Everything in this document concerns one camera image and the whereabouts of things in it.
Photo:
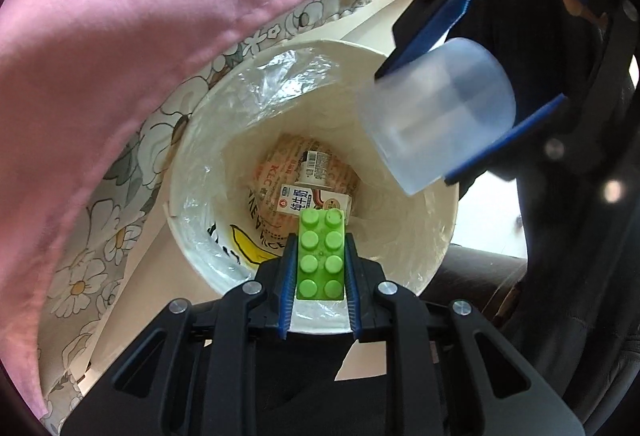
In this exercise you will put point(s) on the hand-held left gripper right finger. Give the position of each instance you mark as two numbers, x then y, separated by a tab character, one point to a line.
352	286

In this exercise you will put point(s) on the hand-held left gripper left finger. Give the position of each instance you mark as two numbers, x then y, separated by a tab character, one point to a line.
287	286

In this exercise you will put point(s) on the green building block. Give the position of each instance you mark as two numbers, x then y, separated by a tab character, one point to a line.
320	256

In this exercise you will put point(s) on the white lined trash bin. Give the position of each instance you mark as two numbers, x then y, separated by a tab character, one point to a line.
400	236

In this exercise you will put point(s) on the translucent plastic cup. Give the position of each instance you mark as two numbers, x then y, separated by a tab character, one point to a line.
440	115

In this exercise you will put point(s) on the white milk carton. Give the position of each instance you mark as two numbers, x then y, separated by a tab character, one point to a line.
310	198

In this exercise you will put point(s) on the cream wooden bed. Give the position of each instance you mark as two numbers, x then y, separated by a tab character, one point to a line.
370	23

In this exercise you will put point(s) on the printed paper wrapper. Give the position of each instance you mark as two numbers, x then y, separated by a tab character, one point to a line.
270	170

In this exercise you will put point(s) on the clear plastic bin liner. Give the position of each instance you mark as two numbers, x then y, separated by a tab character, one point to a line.
280	75

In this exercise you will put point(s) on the floral bed sheet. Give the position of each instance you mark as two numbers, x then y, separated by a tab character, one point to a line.
100	276

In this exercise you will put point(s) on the pink floral blanket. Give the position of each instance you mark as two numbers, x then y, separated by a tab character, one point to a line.
125	40

